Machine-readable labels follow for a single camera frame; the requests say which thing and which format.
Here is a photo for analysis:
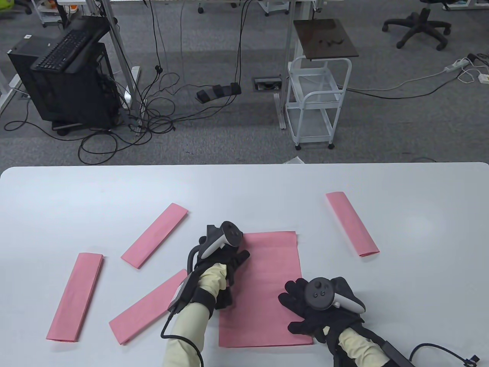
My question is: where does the grey white VR controller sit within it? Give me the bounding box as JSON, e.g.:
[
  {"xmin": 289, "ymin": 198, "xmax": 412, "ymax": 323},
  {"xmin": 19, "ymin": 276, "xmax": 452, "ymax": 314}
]
[
  {"xmin": 304, "ymin": 277, "xmax": 366, "ymax": 314},
  {"xmin": 201, "ymin": 221, "xmax": 244, "ymax": 260}
]

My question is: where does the white power strip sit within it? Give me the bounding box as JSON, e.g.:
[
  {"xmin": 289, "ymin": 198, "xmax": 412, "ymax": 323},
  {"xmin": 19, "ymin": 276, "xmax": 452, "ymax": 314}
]
[{"xmin": 444, "ymin": 57, "xmax": 471, "ymax": 73}]

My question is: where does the black computer tower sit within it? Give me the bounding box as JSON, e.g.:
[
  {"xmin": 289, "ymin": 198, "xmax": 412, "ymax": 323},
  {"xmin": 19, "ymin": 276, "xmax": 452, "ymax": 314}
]
[{"xmin": 8, "ymin": 36, "xmax": 120, "ymax": 130}]

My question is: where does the black hanging cable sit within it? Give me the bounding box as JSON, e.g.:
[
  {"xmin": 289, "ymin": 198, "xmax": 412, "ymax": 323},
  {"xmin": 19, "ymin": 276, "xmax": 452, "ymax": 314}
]
[{"xmin": 229, "ymin": 0, "xmax": 254, "ymax": 86}]

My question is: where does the person's right hand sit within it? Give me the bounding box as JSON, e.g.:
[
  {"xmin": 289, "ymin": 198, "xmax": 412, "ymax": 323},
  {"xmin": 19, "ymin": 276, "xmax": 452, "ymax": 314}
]
[{"xmin": 278, "ymin": 277, "xmax": 366, "ymax": 343}]

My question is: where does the black flat panel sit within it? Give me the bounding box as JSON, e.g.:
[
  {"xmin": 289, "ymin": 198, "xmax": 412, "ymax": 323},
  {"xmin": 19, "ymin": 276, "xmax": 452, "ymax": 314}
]
[{"xmin": 63, "ymin": 15, "xmax": 112, "ymax": 73}]

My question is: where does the pink paper sheet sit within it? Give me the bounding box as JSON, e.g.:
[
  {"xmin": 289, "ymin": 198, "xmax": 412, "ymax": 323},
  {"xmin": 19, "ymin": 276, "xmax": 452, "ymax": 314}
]
[
  {"xmin": 121, "ymin": 203, "xmax": 189, "ymax": 270},
  {"xmin": 218, "ymin": 231, "xmax": 314, "ymax": 349},
  {"xmin": 325, "ymin": 192, "xmax": 380, "ymax": 258},
  {"xmin": 46, "ymin": 252, "xmax": 105, "ymax": 342},
  {"xmin": 108, "ymin": 269, "xmax": 189, "ymax": 346}
]

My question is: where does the tangle of black cables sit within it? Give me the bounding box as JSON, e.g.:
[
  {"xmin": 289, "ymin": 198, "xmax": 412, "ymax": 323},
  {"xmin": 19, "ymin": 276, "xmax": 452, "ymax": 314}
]
[{"xmin": 3, "ymin": 0, "xmax": 199, "ymax": 166}]

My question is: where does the white rolling cart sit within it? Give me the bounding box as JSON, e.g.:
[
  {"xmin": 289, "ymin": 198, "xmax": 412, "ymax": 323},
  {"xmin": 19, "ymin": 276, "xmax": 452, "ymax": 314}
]
[{"xmin": 286, "ymin": 57, "xmax": 353, "ymax": 150}]

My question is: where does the black keyboard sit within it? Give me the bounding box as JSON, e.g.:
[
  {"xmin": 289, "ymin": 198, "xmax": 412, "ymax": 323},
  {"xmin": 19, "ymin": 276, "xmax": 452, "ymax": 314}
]
[{"xmin": 30, "ymin": 29, "xmax": 92, "ymax": 73}]

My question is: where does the dark brown board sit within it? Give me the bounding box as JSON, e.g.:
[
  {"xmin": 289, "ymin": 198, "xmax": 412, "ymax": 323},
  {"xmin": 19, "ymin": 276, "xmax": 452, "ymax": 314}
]
[{"xmin": 293, "ymin": 18, "xmax": 359, "ymax": 62}]

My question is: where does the long black floor cable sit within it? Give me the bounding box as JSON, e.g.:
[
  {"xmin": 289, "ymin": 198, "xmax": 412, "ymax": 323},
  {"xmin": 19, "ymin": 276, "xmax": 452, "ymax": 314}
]
[{"xmin": 346, "ymin": 73, "xmax": 465, "ymax": 100}]

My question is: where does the black foot pedal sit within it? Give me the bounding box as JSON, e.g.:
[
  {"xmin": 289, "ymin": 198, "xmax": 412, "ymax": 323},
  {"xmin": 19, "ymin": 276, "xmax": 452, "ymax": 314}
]
[{"xmin": 196, "ymin": 82, "xmax": 242, "ymax": 103}]

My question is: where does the forearm sensor box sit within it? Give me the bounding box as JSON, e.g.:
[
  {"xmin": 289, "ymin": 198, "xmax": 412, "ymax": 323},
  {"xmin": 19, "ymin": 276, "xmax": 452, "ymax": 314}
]
[
  {"xmin": 168, "ymin": 281, "xmax": 191, "ymax": 316},
  {"xmin": 376, "ymin": 336, "xmax": 417, "ymax": 367}
]

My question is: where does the white storage trolley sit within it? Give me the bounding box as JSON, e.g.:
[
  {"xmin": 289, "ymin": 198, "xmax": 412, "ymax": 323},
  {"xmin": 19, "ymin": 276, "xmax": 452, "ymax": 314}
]
[{"xmin": 31, "ymin": 0, "xmax": 65, "ymax": 27}]

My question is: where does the black sensor cable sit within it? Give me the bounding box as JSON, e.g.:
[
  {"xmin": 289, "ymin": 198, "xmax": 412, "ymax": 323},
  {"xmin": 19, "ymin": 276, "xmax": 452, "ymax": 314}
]
[
  {"xmin": 160, "ymin": 306, "xmax": 205, "ymax": 367},
  {"xmin": 409, "ymin": 343, "xmax": 480, "ymax": 367}
]

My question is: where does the metal floor socket box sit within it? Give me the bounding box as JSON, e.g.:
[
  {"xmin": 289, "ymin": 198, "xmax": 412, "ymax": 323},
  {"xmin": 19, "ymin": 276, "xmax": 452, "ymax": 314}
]
[{"xmin": 252, "ymin": 77, "xmax": 283, "ymax": 92}]

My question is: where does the black office chair base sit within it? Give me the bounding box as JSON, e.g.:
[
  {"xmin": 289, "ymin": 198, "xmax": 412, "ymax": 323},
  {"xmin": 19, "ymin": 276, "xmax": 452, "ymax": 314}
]
[{"xmin": 383, "ymin": 0, "xmax": 452, "ymax": 51}]

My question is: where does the person's left hand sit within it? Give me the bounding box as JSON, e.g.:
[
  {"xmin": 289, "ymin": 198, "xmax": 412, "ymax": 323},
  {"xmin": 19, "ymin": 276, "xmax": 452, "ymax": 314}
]
[{"xmin": 193, "ymin": 243, "xmax": 251, "ymax": 311}]

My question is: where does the white desk foot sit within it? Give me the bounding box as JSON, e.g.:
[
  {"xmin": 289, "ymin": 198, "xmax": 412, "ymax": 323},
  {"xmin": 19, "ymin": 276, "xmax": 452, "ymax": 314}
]
[{"xmin": 0, "ymin": 73, "xmax": 23, "ymax": 111}]

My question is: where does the white desk leg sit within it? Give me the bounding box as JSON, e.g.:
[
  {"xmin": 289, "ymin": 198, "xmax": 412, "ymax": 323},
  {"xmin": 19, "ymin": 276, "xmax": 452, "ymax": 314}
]
[{"xmin": 86, "ymin": 0, "xmax": 142, "ymax": 134}]

